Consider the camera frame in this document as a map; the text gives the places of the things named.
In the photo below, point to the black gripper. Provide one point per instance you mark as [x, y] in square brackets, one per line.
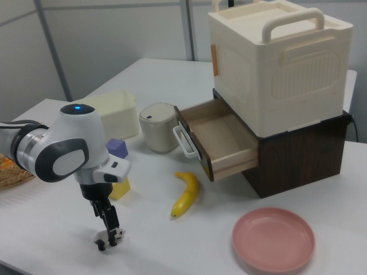
[96, 192]

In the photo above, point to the black white panda toy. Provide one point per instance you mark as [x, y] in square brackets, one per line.
[101, 237]

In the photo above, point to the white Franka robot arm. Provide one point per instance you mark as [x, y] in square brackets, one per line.
[63, 149]

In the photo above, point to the yellow toy banana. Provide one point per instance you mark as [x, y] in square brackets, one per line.
[187, 194]

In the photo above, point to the orange striped toy bread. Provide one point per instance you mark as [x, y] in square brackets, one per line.
[5, 162]

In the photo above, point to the wooden drawer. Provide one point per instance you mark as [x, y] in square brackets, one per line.
[218, 134]

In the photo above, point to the yellow foam cube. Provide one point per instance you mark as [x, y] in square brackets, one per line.
[121, 190]

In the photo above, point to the purple foam cube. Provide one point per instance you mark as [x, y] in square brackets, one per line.
[117, 149]

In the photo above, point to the cream open plastic bin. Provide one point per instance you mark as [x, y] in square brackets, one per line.
[117, 120]

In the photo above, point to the beige lidded mini trash can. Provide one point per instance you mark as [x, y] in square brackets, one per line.
[157, 131]

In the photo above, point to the woven wicker basket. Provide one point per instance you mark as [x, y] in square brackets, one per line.
[11, 177]

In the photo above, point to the pink plastic plate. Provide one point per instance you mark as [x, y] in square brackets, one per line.
[272, 240]

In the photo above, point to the copper orange box latch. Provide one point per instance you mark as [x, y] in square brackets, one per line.
[214, 60]

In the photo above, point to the dark brown wooden cabinet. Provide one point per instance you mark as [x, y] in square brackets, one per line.
[301, 160]

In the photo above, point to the black post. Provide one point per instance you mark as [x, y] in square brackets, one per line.
[230, 3]

